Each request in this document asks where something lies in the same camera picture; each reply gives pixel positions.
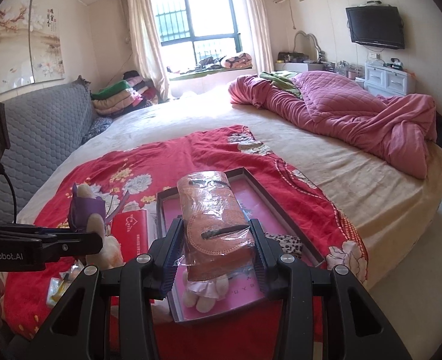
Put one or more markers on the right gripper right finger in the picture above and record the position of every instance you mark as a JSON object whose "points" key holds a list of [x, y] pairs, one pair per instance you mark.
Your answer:
{"points": [[354, 327]]}

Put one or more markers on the dark tray with pink base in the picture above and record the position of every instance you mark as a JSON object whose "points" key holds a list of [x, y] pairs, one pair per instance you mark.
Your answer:
{"points": [[256, 203]]}

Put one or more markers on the beige curtain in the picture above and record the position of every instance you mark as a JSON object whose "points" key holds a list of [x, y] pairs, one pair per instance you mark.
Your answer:
{"points": [[146, 46]]}

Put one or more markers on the pink cloth roll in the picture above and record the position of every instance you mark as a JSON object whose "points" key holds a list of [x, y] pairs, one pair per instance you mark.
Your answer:
{"points": [[218, 239]]}

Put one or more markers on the stack of folded blankets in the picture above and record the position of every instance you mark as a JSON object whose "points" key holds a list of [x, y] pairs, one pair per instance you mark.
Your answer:
{"points": [[132, 93]]}

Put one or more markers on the brown teddy with purple ribbon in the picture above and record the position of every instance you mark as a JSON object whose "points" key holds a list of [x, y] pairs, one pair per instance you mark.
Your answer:
{"points": [[87, 214]]}

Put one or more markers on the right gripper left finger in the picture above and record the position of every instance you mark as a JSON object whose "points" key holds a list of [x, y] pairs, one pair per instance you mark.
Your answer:
{"points": [[78, 326]]}

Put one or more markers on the grey quilted headboard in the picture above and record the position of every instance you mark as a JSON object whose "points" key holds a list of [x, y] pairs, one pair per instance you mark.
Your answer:
{"points": [[38, 132]]}

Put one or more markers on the wall painting with blossoms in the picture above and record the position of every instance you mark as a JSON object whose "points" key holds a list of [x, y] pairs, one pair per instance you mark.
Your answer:
{"points": [[30, 46]]}

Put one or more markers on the leopard print scrunchie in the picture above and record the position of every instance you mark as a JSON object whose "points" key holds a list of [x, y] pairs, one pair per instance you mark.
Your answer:
{"points": [[289, 244]]}

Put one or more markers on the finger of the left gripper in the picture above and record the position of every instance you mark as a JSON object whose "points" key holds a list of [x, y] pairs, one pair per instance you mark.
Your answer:
{"points": [[56, 245], [30, 229]]}

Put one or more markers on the red cardboard box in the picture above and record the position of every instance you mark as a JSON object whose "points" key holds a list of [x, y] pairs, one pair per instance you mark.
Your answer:
{"points": [[131, 230]]}

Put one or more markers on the red floral blanket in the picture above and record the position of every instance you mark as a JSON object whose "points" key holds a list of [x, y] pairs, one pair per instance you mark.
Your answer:
{"points": [[147, 170]]}

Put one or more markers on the white drawer cabinet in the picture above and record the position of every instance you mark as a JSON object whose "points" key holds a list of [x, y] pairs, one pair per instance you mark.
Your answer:
{"points": [[387, 82]]}

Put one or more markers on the beige bed sheet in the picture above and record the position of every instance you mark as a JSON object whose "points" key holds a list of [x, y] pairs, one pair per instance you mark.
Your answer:
{"points": [[390, 209]]}

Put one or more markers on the pink quilted duvet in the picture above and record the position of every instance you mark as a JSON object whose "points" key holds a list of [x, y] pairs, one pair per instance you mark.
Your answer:
{"points": [[396, 129]]}

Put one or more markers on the white teddy in pink dress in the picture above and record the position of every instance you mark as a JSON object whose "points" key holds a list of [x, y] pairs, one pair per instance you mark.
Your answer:
{"points": [[203, 295]]}

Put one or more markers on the black wall television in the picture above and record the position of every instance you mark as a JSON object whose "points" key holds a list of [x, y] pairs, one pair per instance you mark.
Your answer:
{"points": [[376, 26]]}

